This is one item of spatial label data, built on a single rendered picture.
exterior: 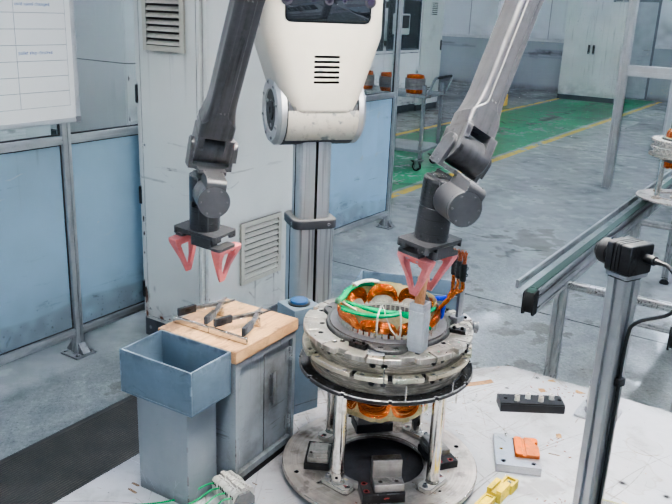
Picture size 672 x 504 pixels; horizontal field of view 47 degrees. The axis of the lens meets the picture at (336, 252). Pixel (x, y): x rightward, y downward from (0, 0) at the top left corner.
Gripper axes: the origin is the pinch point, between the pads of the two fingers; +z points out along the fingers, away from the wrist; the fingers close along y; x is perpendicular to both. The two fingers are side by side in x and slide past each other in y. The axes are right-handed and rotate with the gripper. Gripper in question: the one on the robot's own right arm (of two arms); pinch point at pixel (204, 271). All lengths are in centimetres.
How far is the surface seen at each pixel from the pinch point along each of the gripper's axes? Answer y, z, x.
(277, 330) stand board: 14.6, 9.6, 4.1
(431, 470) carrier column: 47, 30, 9
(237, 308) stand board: 1.7, 10.4, 8.1
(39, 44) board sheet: -185, -14, 112
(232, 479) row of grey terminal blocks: 17.3, 32.9, -12.4
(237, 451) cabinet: 15.4, 29.6, -8.8
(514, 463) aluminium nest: 58, 35, 27
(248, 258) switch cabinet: -127, 88, 182
